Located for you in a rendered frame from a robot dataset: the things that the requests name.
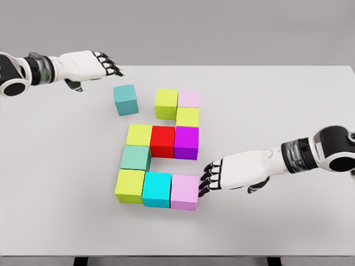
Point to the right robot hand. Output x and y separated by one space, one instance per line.
235 173

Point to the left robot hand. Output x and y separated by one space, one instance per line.
83 65

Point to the light pink cube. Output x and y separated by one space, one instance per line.
189 98
184 191

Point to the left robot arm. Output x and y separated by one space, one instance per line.
26 72

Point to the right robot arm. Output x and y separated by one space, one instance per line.
313 151

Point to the teal cube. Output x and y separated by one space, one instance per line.
126 99

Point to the purple cube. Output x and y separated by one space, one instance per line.
186 142

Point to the yellow-green cube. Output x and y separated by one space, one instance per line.
129 186
138 135
166 104
188 117

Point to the red cube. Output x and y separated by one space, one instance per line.
163 141

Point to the cyan cube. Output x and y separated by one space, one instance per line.
156 189

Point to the mint green cube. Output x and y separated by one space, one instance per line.
135 157

